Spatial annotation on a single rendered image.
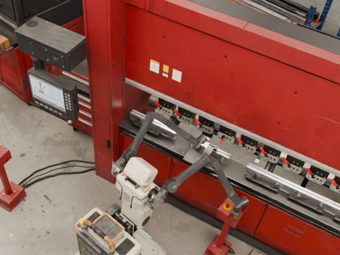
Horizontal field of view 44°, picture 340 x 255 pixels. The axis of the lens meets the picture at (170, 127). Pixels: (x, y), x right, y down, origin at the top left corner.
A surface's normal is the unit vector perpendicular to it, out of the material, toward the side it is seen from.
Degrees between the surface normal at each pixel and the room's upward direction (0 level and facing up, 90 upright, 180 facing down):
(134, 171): 48
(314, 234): 90
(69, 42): 0
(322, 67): 90
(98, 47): 90
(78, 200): 0
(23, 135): 0
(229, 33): 90
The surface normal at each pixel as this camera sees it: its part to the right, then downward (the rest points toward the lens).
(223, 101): -0.48, 0.62
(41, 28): 0.08, -0.68
